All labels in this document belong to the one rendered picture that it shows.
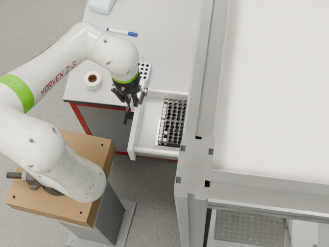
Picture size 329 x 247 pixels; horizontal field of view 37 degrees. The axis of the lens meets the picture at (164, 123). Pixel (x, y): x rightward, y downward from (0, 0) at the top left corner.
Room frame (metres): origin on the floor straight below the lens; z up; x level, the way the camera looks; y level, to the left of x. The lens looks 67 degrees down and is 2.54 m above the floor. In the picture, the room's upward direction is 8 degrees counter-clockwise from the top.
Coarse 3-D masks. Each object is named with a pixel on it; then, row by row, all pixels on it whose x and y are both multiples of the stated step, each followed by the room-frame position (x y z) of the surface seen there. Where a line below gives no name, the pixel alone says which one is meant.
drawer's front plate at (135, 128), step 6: (144, 84) 0.86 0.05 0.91; (138, 96) 0.81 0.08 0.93; (144, 102) 0.82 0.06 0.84; (138, 108) 0.76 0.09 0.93; (138, 114) 0.74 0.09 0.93; (138, 120) 0.72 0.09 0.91; (132, 126) 0.69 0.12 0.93; (138, 126) 0.71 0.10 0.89; (132, 132) 0.67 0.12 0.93; (138, 132) 0.69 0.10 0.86; (132, 138) 0.65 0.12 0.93; (138, 138) 0.68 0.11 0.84; (132, 144) 0.63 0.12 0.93; (132, 150) 0.60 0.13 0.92; (132, 156) 0.60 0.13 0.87
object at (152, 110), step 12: (156, 96) 0.84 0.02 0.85; (168, 96) 0.82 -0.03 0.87; (180, 96) 0.81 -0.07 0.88; (144, 108) 0.80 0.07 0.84; (156, 108) 0.79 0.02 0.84; (144, 120) 0.75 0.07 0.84; (156, 120) 0.74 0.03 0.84; (144, 132) 0.70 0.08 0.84; (144, 144) 0.65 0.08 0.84; (156, 156) 0.59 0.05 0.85; (168, 156) 0.58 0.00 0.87
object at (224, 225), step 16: (224, 224) 0.14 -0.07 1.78; (240, 224) 0.13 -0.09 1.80; (256, 224) 0.13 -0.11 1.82; (272, 224) 0.12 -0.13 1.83; (288, 224) 0.12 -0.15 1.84; (304, 224) 0.11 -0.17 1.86; (320, 224) 0.11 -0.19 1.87; (208, 240) 0.15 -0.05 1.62; (224, 240) 0.14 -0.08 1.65; (240, 240) 0.13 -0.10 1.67; (256, 240) 0.12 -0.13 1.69; (272, 240) 0.12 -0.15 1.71; (288, 240) 0.11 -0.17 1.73; (304, 240) 0.11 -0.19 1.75; (320, 240) 0.10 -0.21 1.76
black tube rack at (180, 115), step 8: (168, 104) 0.77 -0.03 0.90; (176, 104) 0.78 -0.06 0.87; (184, 104) 0.76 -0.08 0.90; (168, 112) 0.74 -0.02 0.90; (176, 112) 0.74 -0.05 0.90; (184, 112) 0.75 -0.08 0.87; (168, 120) 0.71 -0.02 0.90; (176, 120) 0.71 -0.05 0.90; (184, 120) 0.72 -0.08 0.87; (168, 128) 0.68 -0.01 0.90; (176, 128) 0.68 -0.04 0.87; (168, 136) 0.65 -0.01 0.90; (176, 136) 0.64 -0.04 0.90; (168, 144) 0.63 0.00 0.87; (176, 144) 0.61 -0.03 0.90
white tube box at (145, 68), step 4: (140, 64) 1.02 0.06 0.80; (144, 64) 1.02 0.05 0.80; (148, 64) 1.02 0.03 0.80; (140, 68) 1.00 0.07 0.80; (144, 68) 1.00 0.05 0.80; (148, 68) 1.00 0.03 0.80; (140, 72) 0.99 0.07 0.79; (144, 72) 0.98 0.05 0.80; (148, 72) 0.98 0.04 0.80; (144, 76) 0.96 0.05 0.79; (148, 76) 0.96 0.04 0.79; (148, 80) 0.95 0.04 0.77
